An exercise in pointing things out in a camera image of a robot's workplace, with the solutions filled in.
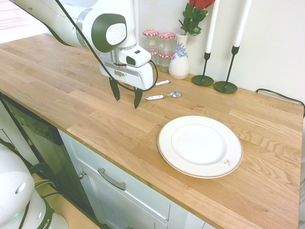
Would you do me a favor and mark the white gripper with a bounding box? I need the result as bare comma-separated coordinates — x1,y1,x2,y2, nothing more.
98,52,154,110

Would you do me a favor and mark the white-handled metal spoon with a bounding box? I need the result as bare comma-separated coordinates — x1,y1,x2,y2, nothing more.
145,90,183,102

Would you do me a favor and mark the white gold-rimmed plate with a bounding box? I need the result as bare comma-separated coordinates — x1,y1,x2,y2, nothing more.
157,115,244,179

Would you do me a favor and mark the glass jar red checkered lid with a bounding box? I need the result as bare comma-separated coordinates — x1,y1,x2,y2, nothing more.
158,32,176,56
149,50,160,67
142,29,160,52
158,53,173,73

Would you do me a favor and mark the white vase with blue print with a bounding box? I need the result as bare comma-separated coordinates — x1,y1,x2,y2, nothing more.
168,32,190,80

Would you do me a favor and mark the short black candle holder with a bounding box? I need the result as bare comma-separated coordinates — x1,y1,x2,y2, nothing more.
191,51,214,87

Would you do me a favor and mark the dark dishwasher front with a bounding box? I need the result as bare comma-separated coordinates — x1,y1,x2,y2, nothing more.
0,92,97,221

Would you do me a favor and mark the tall black candle holder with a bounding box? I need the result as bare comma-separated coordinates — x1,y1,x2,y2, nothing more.
213,45,238,94

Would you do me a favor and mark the red rose with leaves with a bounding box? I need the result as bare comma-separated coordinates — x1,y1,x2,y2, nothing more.
178,0,216,37

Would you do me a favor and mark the tall white candle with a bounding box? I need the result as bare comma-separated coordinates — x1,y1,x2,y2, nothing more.
205,0,221,54
233,0,253,48

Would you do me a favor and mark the white cabinet drawer front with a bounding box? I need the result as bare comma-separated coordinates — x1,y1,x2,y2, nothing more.
58,129,173,229

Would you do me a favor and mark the window blind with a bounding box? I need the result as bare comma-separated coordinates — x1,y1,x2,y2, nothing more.
0,0,34,31

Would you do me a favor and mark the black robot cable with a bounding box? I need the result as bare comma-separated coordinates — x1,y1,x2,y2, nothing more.
54,0,159,93

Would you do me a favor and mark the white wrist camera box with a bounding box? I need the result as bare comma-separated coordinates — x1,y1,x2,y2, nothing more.
118,48,153,68

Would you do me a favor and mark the silver drawer handle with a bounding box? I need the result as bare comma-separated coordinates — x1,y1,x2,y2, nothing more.
97,167,127,191

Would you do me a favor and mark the black power cable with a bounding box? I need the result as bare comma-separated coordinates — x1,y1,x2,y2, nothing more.
255,88,305,119

